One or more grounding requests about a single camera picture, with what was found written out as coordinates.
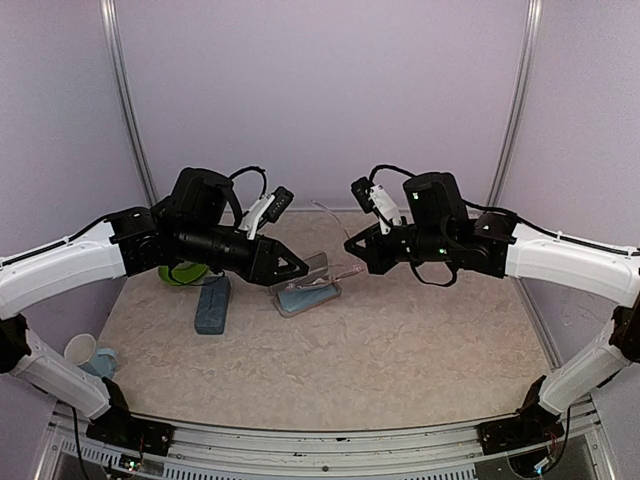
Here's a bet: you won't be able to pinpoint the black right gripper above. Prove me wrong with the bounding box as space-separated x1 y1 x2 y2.
343 221 453 275

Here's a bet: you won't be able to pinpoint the pink glasses case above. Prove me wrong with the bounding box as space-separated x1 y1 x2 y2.
269 251 342 318

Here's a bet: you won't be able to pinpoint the light blue cloth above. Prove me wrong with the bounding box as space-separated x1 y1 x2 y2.
277 285 339 314

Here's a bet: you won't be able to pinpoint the purple lens pink sunglasses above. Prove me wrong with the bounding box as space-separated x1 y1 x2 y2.
311 199 364 283

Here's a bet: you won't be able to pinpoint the grey-blue glasses case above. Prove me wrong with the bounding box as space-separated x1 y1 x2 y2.
194 277 231 335

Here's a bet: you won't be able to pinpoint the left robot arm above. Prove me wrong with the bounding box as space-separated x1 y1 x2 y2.
1 167 309 445

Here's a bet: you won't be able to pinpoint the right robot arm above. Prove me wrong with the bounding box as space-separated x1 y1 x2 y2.
344 172 639 444

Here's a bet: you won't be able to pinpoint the green plate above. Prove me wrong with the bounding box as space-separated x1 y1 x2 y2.
157 264 209 287

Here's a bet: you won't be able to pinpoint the light blue mug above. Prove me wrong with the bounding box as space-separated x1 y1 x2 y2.
64 333 117 379

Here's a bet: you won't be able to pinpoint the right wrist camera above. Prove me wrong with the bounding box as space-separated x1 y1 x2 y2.
350 177 402 235

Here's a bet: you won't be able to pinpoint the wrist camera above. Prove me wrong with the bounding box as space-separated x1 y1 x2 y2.
350 177 402 235
238 186 294 240

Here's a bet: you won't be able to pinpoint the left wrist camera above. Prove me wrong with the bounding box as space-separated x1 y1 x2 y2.
238 186 294 240

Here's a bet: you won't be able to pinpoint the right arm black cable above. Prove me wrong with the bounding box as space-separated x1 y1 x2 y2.
367 163 631 256

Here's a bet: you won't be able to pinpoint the front aluminium rail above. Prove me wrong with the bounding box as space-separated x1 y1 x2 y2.
34 399 616 479

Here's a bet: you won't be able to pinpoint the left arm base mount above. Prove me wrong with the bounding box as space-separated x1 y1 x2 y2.
86 378 175 457

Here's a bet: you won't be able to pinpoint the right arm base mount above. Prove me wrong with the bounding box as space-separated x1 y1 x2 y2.
477 375 565 455

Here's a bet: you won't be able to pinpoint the right aluminium corner post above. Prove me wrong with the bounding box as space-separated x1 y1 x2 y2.
487 0 543 206

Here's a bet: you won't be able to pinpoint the aluminium corner post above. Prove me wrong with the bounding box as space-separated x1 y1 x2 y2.
487 0 543 206
100 0 158 205

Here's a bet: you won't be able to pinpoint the left aluminium corner post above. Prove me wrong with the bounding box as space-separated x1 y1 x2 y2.
100 0 158 205

